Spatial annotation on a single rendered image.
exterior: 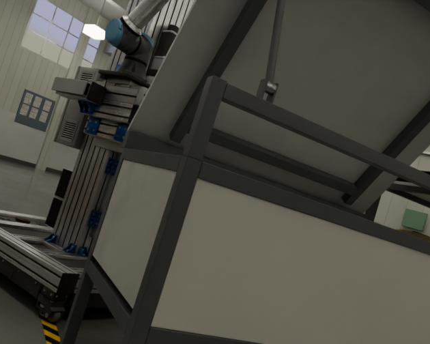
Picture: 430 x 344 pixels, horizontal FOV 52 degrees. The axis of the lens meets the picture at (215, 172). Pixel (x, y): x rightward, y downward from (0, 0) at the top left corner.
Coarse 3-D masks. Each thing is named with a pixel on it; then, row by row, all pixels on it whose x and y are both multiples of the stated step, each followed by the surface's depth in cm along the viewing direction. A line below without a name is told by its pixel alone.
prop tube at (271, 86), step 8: (280, 0) 120; (280, 8) 119; (280, 16) 118; (280, 24) 117; (272, 32) 117; (280, 32) 117; (272, 40) 116; (272, 48) 115; (272, 56) 114; (272, 64) 114; (272, 72) 113; (272, 80) 113; (272, 88) 111
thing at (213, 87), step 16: (208, 80) 106; (224, 80) 105; (208, 96) 104; (224, 96) 106; (240, 96) 107; (256, 96) 109; (272, 96) 112; (208, 112) 104; (256, 112) 110; (272, 112) 112; (288, 112) 114; (192, 128) 105; (208, 128) 104; (288, 128) 117; (304, 128) 116; (320, 128) 119; (192, 144) 103; (336, 144) 121; (352, 144) 124; (368, 160) 127; (384, 160) 130; (400, 176) 135; (416, 176) 136
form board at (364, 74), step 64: (320, 0) 140; (384, 0) 144; (192, 64) 146; (256, 64) 150; (320, 64) 155; (384, 64) 159; (128, 128) 158; (256, 128) 167; (384, 128) 178; (320, 192) 195
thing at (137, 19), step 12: (144, 0) 202; (156, 0) 200; (168, 0) 202; (132, 12) 204; (144, 12) 202; (156, 12) 204; (108, 24) 207; (120, 24) 202; (132, 24) 204; (144, 24) 206; (108, 36) 206; (120, 36) 203; (132, 36) 206; (120, 48) 211; (132, 48) 212
